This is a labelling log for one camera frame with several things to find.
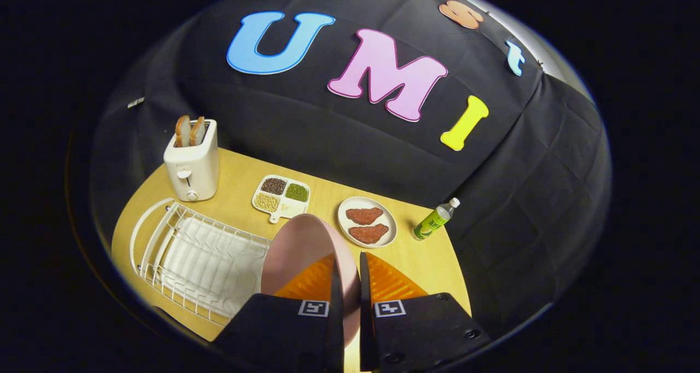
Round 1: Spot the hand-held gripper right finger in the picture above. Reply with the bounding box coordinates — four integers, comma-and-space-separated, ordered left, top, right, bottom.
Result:
358, 251, 493, 373

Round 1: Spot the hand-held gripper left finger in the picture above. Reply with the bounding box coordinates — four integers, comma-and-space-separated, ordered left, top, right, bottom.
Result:
211, 253, 346, 373

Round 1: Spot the pink plate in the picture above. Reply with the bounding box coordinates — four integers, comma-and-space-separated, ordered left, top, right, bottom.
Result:
260, 213, 361, 352

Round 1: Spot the white wire dish rack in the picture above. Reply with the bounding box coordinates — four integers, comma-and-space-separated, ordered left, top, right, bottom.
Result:
130, 198, 272, 327

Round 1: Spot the white plate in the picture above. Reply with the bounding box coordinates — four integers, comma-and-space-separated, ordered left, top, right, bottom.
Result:
337, 196, 398, 248

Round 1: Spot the brown meat patty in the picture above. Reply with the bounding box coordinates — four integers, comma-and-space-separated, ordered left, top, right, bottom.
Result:
346, 207, 384, 225
348, 224, 390, 245

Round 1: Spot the green label plastic bottle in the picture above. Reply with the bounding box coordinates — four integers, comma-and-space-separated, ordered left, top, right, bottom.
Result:
412, 197, 460, 242

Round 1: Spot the white divided grain tray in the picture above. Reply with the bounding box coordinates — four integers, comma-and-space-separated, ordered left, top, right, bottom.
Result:
252, 174, 311, 224

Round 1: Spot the white toaster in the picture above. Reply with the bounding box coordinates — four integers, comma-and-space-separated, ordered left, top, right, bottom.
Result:
163, 119, 220, 202

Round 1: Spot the black backdrop cloth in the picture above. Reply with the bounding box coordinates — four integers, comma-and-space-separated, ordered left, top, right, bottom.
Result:
90, 0, 612, 341

